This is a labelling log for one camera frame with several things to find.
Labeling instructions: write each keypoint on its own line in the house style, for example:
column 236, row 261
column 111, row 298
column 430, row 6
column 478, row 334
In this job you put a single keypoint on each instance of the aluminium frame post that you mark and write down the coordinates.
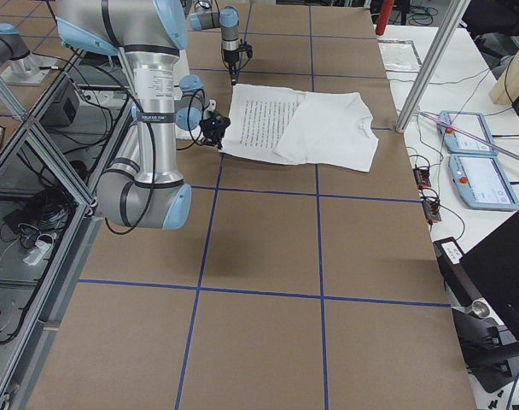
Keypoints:
column 436, row 50

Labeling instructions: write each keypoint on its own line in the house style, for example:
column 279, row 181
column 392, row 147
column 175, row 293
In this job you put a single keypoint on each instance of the lower blue teach pendant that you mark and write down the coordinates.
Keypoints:
column 481, row 183

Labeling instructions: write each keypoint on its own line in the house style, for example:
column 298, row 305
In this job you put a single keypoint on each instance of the wooden beam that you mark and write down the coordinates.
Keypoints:
column 506, row 19

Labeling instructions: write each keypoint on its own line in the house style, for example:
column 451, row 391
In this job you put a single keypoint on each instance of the grey electrical box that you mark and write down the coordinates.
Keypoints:
column 63, row 109

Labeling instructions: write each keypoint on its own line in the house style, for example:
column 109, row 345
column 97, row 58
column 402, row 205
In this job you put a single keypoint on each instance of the black laptop computer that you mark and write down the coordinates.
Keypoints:
column 493, row 267

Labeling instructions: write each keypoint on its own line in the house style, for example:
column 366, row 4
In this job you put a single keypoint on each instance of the blue teach pendant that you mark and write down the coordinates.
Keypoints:
column 470, row 134
column 481, row 183

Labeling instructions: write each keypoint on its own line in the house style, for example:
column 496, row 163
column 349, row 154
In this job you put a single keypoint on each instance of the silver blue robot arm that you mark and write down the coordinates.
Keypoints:
column 143, row 186
column 208, row 16

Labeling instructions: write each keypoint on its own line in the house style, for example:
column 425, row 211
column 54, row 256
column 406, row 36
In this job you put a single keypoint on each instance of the aluminium profile frame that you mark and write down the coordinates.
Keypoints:
column 48, row 180

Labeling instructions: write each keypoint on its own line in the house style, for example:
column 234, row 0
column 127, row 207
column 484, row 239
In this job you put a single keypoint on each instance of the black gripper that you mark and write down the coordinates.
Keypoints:
column 231, row 59
column 208, row 137

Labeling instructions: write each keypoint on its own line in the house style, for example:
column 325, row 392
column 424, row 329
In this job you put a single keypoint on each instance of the orange black circuit module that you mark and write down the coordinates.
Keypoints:
column 422, row 177

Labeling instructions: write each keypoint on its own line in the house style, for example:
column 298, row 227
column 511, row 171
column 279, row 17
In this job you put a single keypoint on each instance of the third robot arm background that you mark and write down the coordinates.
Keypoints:
column 24, row 68

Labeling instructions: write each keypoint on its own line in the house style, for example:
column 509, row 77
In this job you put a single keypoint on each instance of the white long-sleeve printed shirt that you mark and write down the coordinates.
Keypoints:
column 282, row 126

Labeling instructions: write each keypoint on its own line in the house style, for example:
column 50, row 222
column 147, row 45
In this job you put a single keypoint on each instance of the red fire extinguisher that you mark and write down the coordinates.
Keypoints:
column 383, row 17

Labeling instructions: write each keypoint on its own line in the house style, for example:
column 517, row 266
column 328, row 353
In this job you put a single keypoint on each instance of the clear plastic garment bag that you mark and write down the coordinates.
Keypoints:
column 399, row 55

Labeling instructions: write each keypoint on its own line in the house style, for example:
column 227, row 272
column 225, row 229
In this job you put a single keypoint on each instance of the upper blue teach pendant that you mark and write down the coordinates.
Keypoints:
column 470, row 134

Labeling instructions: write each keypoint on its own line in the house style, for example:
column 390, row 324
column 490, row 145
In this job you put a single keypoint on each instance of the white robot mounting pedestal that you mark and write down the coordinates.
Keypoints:
column 180, row 70

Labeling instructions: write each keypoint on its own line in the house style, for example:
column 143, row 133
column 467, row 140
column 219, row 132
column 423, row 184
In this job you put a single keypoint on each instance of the white power strip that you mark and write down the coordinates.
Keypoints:
column 39, row 250

